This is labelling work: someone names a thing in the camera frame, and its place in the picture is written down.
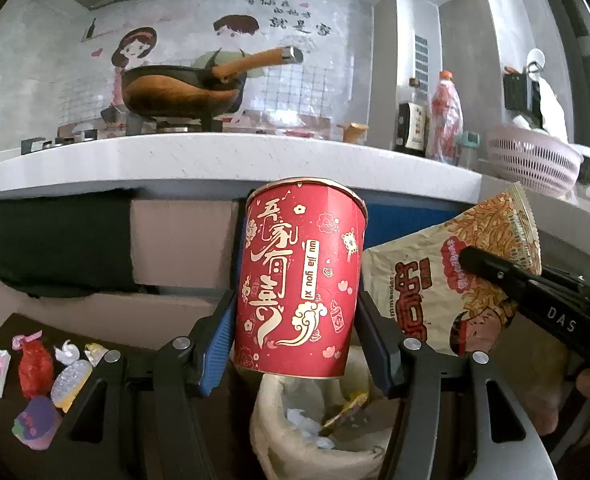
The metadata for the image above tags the dark soy sauce bottle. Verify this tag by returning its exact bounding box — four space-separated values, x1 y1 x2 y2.
394 77 429 157

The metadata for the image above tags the pink candy stick wrapper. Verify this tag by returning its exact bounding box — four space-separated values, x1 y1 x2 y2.
12 330 42 351

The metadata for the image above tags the gas stove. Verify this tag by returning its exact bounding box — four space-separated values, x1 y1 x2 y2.
19 106 244 155

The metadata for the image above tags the brown wok with wooden handle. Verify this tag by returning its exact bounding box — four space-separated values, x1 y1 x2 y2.
121 46 304 119

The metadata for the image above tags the pink plastic colander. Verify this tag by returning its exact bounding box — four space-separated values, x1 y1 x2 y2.
485 125 583 198

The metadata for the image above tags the red plastic bag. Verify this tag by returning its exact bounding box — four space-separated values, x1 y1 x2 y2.
18 340 54 400

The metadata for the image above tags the white kitchen countertop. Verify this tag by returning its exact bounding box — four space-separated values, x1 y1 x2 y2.
0 133 508 204

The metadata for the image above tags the yellow nabati wafer wrapper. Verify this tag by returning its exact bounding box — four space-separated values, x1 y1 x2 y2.
321 391 369 437

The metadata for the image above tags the trash bin with plastic liner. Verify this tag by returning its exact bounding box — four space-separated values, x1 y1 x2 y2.
249 346 399 479

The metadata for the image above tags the black knife holder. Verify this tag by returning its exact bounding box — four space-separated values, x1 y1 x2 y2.
504 66 544 128

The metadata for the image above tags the noodle snack bag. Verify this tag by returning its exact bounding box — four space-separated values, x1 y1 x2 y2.
361 183 542 356

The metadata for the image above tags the silver foil snack wrapper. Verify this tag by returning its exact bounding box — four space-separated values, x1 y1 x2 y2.
84 342 108 367

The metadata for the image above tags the small orange cup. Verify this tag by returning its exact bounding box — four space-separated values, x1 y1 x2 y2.
342 122 369 145

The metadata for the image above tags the small teal timer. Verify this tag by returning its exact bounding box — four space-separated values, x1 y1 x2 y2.
458 130 481 170

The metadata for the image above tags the blue hanging towel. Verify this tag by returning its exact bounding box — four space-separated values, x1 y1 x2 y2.
229 194 476 306

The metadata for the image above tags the person's right hand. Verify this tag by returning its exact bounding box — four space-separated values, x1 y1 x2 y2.
527 370 590 458

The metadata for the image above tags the pink purple sponge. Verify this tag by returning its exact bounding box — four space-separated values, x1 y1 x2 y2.
12 396 62 451

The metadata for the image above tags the red plastic bottle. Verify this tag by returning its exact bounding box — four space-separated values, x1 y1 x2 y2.
426 70 463 165

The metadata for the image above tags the white crumpled paper scrap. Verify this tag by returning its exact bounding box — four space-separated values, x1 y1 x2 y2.
54 339 80 366

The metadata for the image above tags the white and blue plastic bag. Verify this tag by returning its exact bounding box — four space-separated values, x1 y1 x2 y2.
286 408 335 450

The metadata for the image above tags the black hanging cloth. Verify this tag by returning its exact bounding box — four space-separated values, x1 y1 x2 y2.
0 190 138 298

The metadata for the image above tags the red paper cup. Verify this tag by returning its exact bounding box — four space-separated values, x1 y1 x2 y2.
233 178 368 379

